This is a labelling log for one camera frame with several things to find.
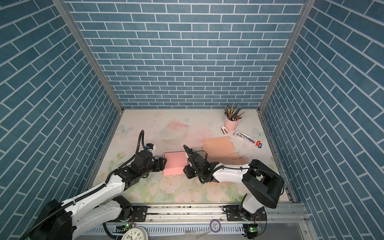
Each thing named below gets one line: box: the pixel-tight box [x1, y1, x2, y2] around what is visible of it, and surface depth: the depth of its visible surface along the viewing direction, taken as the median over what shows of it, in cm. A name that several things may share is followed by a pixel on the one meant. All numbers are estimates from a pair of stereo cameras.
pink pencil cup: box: [224, 116, 240, 131], surface depth 107 cm
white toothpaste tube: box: [233, 130, 263, 149], surface depth 104 cm
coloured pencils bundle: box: [224, 104, 246, 122], surface depth 104 cm
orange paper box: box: [202, 136, 248, 165], surface depth 101 cm
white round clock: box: [121, 226, 150, 240], surface depth 67 cm
